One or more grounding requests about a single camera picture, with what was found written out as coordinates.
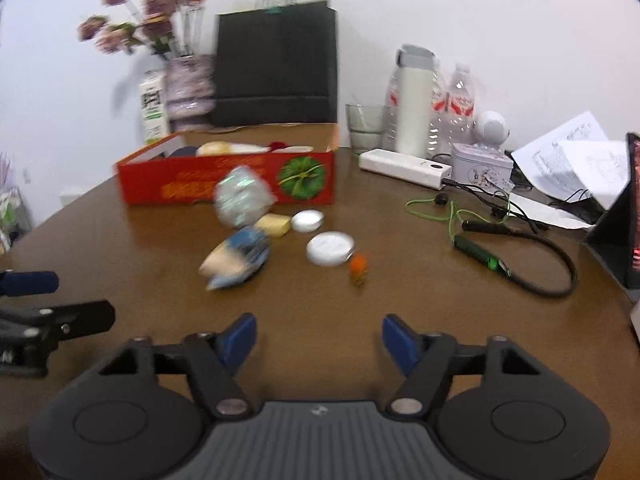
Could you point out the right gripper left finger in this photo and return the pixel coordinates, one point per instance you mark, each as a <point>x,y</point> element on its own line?
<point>146,410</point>

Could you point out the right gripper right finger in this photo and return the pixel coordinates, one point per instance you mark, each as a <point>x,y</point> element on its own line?
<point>494,410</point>

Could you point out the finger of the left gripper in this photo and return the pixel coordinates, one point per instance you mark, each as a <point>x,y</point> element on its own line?
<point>28,283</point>
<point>60,323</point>

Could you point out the blue snack packet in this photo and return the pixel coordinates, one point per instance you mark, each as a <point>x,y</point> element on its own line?
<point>237,259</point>

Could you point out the dark navy cloth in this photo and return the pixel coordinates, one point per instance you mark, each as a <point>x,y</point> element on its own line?
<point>185,151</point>

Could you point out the iridescent wrapper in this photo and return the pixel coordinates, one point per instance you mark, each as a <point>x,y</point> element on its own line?
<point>241,198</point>

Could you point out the red fabric rose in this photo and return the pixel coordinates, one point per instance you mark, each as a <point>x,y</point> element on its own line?
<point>277,146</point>

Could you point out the red cardboard box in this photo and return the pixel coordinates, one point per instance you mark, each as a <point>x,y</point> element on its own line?
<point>148,176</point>

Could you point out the black neckband earphones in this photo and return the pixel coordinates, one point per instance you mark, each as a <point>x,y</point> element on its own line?
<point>524,259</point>

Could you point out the small orange flower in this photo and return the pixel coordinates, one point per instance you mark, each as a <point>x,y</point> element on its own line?
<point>358,268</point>

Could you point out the tablet with stand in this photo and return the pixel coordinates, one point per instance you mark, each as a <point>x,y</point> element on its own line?
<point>614,241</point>

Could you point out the milk carton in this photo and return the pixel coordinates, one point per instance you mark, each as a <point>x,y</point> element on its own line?
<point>154,113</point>

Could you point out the white round jar lid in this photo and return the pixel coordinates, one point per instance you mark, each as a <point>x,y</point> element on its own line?
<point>330,248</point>

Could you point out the white power bank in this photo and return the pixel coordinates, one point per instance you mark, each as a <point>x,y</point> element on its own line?
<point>412,169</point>

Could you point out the white tin box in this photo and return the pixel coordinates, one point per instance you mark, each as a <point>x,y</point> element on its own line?
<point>483,167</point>

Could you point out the yellow soap block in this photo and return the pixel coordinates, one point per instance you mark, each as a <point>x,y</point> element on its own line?
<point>274,225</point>

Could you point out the purple marbled vase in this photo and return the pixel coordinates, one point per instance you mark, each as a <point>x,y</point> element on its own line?
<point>190,91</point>

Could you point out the paper sheets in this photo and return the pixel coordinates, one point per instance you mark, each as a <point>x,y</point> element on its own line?
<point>577,166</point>

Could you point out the small white cap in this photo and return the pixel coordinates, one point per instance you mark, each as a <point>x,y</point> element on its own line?
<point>307,221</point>

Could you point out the dried pink flowers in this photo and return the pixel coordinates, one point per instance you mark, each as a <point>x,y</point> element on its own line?
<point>168,28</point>

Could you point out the glass cup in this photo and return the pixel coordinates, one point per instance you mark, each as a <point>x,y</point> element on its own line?
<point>366,126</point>

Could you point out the black paper bag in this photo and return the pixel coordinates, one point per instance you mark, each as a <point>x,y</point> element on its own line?
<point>276,64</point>

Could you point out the white thermos bottle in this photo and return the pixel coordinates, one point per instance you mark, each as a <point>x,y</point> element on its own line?
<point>415,87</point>

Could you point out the wire rack with items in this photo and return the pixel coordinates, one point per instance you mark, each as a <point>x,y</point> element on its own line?
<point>14,215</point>

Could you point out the white round camera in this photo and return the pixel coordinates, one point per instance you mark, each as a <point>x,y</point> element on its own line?
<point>490,129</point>

